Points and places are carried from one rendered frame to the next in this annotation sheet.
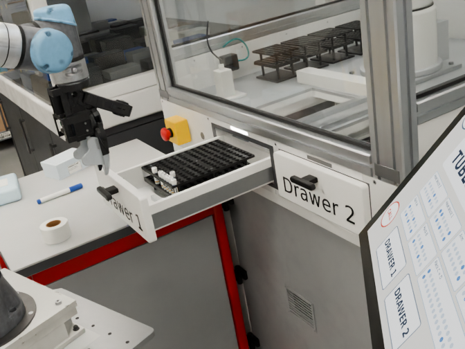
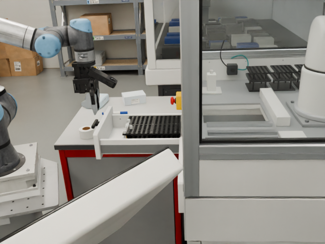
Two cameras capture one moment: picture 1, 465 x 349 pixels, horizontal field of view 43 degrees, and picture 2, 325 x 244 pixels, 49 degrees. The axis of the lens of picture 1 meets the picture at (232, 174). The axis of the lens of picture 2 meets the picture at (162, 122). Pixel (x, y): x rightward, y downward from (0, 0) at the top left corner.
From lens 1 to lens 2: 70 cm
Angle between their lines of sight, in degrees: 29
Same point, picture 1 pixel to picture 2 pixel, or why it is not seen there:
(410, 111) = (192, 149)
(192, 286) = not seen: hidden behind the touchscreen
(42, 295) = (29, 163)
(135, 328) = (52, 199)
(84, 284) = (90, 164)
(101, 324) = (46, 189)
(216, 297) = (166, 203)
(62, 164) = (128, 98)
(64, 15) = (81, 26)
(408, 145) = (188, 170)
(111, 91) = (178, 64)
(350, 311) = not seen: outside the picture
